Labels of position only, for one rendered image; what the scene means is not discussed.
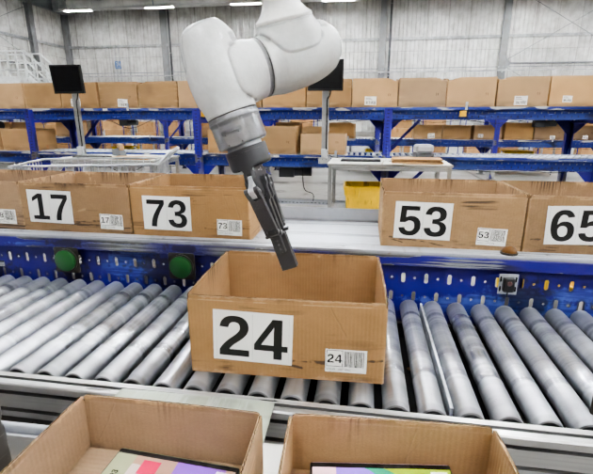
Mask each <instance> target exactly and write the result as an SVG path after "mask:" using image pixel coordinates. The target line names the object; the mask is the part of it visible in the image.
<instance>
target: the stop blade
mask: <svg viewBox="0 0 593 474"><path fill-rule="evenodd" d="M419 314H420V318H421V321H422V325H423V329H424V332H425V338H426V342H427V345H428V349H429V353H430V355H431V359H432V363H433V367H434V370H435V373H436V377H437V380H438V384H439V388H440V392H441V397H442V401H443V404H444V408H445V412H446V416H448V417H452V416H453V410H454V408H453V405H452V402H451V399H450V395H449V392H448V389H447V385H446V383H445V379H444V376H443V373H442V369H441V364H440V361H439V358H438V355H437V351H436V348H435V345H434V341H433V339H432V336H431V332H430V329H429V326H428V322H427V319H426V317H425V311H424V308H423V304H420V310H419Z"/></svg>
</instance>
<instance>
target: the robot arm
mask: <svg viewBox="0 0 593 474"><path fill-rule="evenodd" d="M262 2H263V8H262V13H261V16H260V18H259V20H258V22H257V23H256V34H255V38H252V39H236V37H235V35H234V33H233V31H232V30H231V29H230V28H229V27H228V26H227V25H225V24H224V23H223V22H222V21H220V20H219V19H218V18H215V17H212V18H207V19H204V20H201V21H198V22H196V23H193V24H191V25H190V26H188V27H187V28H186V29H185V30H184V32H183V34H182V36H181V41H180V54H181V60H182V63H183V67H184V73H185V77H186V80H187V83H188V85H189V88H190V90H191V93H192V95H193V97H194V100H195V102H196V104H197V106H198V108H199V109H200V111H201V112H202V113H203V115H204V116H205V117H206V119H207V121H208V123H209V127H210V130H211V131H212V133H213V136H214V138H215V141H216V144H217V147H218V150H219V151H221V152H223V151H227V152H228V154H226V155H225V156H226V158H227V161H228V163H229V166H230V168H231V171H232V173H238V172H241V171H242V172H243V176H244V180H245V186H246V188H247V189H246V190H244V195H245V196H246V198H247V199H248V201H249V203H250V205H251V207H252V209H253V211H254V212H255V215H256V217H257V219H258V221H259V223H260V225H261V227H262V229H263V231H264V235H265V238H266V240H267V239H270V240H271V243H272V245H273V247H274V250H275V252H276V255H277V258H278V260H279V263H280V267H281V270H282V271H285V270H288V269H292V268H295V267H297V265H298V262H297V258H296V255H295V253H294V250H293V248H292V246H291V243H290V240H289V238H288V235H287V232H286V231H287V230H288V229H289V227H288V226H287V227H285V225H286V222H285V220H284V217H283V214H282V211H281V207H280V203H279V200H278V196H277V193H276V190H275V186H274V180H273V179H272V177H270V176H269V174H268V173H266V171H265V169H264V167H263V163H266V162H268V161H270V160H271V156H270V153H269V150H268V148H267V145H266V143H265V140H264V141H262V140H261V138H263V137H265V136H266V131H265V128H264V125H263V122H262V119H261V117H260V114H259V109H258V108H257V106H256V103H257V102H258V101H260V100H262V99H265V98H267V97H271V96H275V95H282V94H286V93H290V92H294V91H297V90H299V89H302V88H304V87H308V86H310V85H312V84H314V83H316V82H318V81H320V80H322V79H323V78H325V77H326V76H328V75H329V74H330V73H331V72H332V71H333V70H334V69H335V68H336V67H337V65H338V63H339V60H340V57H341V54H342V42H341V38H340V36H339V34H338V32H337V30H336V29H335V27H333V26H332V25H331V24H329V23H327V22H325V21H324V20H316V19H315V18H314V17H313V13H312V11H311V10H310V9H309V8H307V7H305V6H304V5H303V4H302V3H301V2H300V0H262Z"/></svg>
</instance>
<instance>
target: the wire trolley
mask: <svg viewBox="0 0 593 474"><path fill-rule="evenodd" d="M178 149H179V147H176V148H174V149H172V150H170V151H168V152H167V153H166V154H165V155H164V156H163V157H89V158H41V159H38V160H33V161H29V162H24V163H19V164H16V165H11V166H8V168H12V169H14V168H16V169H17V170H18V168H20V170H21V167H23V168H25V170H28V169H27V168H28V167H30V170H31V167H33V170H35V168H36V169H37V167H38V168H40V167H41V170H43V167H49V169H50V170H51V168H52V170H53V167H57V170H58V171H59V168H60V167H65V171H67V168H66V167H71V168H73V171H74V168H75V167H78V170H79V167H80V166H81V171H83V170H82V166H84V167H85V169H86V166H88V169H89V171H90V168H89V167H90V166H91V169H92V167H93V166H97V172H98V169H99V166H104V172H106V170H105V167H106V166H111V169H112V172H143V173H145V172H151V173H152V172H158V171H157V166H160V167H159V173H161V172H162V170H163V173H167V174H169V168H168V167H167V168H165V169H164V167H165V166H168V159H169V158H170V157H171V156H172V155H173V154H174V153H175V152H176V151H177V150H178ZM100 159H110V161H111V159H117V162H118V159H123V162H124V159H130V164H119V163H117V164H112V162H111V164H109V165H106V164H105V162H104V165H99V162H98V160H100ZM131 159H136V164H131ZM137 159H143V164H138V163H137ZM144 159H155V160H156V159H160V160H159V162H158V163H157V162H156V164H151V160H150V163H149V164H144ZM43 160H50V161H51V160H57V165H52V162H51V164H50V165H46V166H43V165H42V163H41V166H40V163H39V161H40V162H41V161H43ZM58 160H64V165H59V164H58ZM65 160H71V163H72V160H77V163H78V160H84V162H85V160H90V161H91V160H97V162H98V165H93V164H92V163H91V165H86V163H85V164H84V165H79V164H78V165H65ZM36 162H38V163H39V165H38V166H37V164H36ZM30 163H32V166H31V165H30ZM33 163H35V164H36V165H35V166H34V165H33ZM27 164H29V166H28V165H27ZM24 165H26V166H24ZM113 166H117V167H118V170H119V167H121V166H124V171H121V170H120V171H113ZM126 166H127V169H128V166H130V167H131V171H129V169H128V171H125V167H126ZM132 166H134V167H135V168H136V166H137V171H132ZM139 166H142V168H143V167H144V166H150V168H151V166H156V171H152V169H151V171H145V167H144V168H143V171H138V167H139ZM34 167H35V168H34ZM50 167H51V168H50ZM79 171H80V170H79ZM92 172H93V169H92ZM99 172H100V169H99Z"/></svg>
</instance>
